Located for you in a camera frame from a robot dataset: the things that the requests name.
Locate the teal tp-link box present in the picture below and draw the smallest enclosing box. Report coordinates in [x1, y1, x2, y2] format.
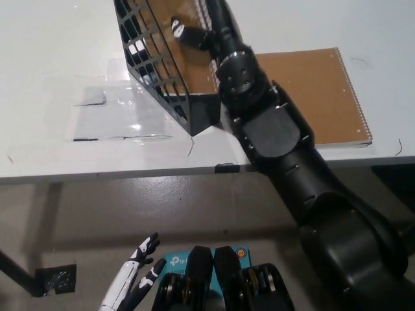
[161, 246, 251, 282]

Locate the grey tape patch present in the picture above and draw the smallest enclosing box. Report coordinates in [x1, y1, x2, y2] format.
[82, 87, 108, 106]

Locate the black lattice book holder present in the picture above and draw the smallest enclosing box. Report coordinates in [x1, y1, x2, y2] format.
[113, 0, 223, 137]

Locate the black floor tape patch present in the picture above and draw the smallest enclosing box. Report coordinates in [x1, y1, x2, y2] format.
[32, 264, 78, 296]

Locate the black table leg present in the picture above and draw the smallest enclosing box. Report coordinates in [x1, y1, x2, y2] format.
[0, 248, 38, 296]

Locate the black table edge clip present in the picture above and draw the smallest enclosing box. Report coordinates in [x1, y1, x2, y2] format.
[215, 163, 241, 173]

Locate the clear plastic sheet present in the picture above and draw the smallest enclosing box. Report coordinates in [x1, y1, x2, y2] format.
[64, 60, 174, 143]

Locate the brown spiral notebook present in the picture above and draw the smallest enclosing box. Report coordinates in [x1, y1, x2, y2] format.
[254, 47, 374, 150]
[129, 0, 220, 97]

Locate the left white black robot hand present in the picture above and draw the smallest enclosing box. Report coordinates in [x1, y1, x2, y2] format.
[99, 232, 166, 311]

